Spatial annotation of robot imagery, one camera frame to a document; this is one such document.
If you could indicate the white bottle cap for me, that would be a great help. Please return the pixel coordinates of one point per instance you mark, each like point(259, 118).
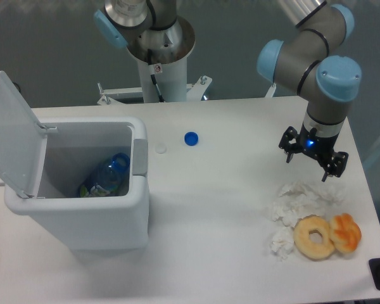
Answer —
point(160, 148)

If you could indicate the blue bottle cap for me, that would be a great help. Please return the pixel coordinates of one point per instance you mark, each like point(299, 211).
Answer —
point(191, 138)

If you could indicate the white metal base frame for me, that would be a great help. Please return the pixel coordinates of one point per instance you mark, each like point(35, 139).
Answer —
point(195, 92)

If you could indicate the blue plastic bottle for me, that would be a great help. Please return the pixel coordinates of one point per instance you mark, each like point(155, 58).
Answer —
point(106, 178)

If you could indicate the orange glazed twisted bun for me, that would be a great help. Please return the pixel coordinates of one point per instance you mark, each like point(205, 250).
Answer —
point(344, 233)

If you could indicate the small crumpled white tissue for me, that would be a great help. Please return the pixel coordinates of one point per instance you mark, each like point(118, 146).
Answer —
point(282, 243)

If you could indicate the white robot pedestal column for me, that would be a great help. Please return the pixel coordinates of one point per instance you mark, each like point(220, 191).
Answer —
point(161, 57)

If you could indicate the white plastic trash can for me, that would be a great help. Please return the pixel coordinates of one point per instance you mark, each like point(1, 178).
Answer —
point(75, 146)

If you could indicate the white hinged trash can lid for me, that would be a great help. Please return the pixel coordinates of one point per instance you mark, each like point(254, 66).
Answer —
point(23, 141)

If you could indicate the large crumpled white tissue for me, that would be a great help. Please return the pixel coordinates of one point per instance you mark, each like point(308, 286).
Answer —
point(295, 201)

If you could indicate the plain ring doughnut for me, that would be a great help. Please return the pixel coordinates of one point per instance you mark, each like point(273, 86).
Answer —
point(311, 237)

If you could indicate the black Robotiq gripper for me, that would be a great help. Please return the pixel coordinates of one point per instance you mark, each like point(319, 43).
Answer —
point(316, 141)

